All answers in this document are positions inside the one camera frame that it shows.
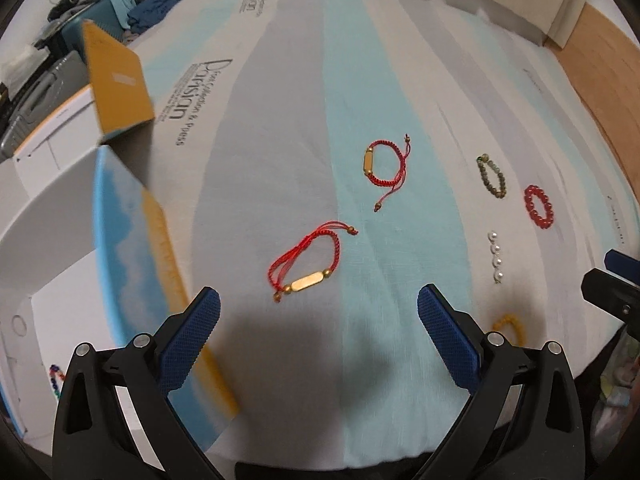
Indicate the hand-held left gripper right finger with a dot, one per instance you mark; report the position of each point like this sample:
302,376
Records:
445,332

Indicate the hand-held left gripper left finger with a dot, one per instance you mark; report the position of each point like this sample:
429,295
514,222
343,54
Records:
192,332

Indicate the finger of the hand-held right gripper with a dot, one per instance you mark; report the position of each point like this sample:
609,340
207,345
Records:
610,292
620,261

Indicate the white cardboard box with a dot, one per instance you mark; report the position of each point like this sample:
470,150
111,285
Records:
55,240

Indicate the plastic bag with contents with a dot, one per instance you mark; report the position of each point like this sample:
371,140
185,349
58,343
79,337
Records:
617,385

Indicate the grey hard suitcase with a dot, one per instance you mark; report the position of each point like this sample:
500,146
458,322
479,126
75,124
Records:
45,95

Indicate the blue crumpled clothes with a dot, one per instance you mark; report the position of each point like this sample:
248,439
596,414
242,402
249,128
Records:
152,10

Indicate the teal hard suitcase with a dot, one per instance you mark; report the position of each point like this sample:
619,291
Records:
100,15

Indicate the dark items pile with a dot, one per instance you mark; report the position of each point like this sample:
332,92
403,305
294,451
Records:
75,0

